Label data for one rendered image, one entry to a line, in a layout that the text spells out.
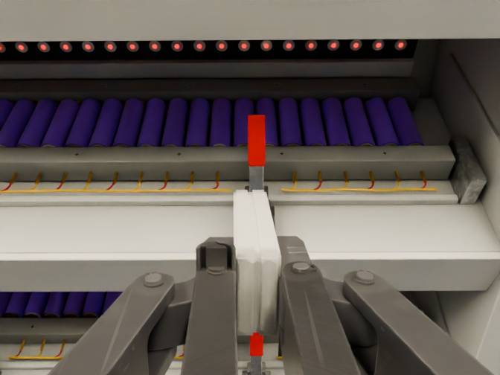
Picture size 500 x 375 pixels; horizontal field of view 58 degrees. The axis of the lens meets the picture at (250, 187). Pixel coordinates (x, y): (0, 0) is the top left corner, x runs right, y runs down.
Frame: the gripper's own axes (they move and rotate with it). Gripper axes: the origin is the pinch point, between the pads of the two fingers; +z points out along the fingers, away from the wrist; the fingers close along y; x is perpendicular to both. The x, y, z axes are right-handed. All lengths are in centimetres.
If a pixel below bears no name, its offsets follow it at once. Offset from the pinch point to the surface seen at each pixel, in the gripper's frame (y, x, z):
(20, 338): -22.2, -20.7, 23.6
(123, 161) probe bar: -9.4, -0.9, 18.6
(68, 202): -13.6, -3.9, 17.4
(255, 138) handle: 0.8, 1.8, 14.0
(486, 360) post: 20.2, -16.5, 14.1
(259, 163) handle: 1.1, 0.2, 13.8
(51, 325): -19.0, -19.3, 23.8
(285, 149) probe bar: 3.5, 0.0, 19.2
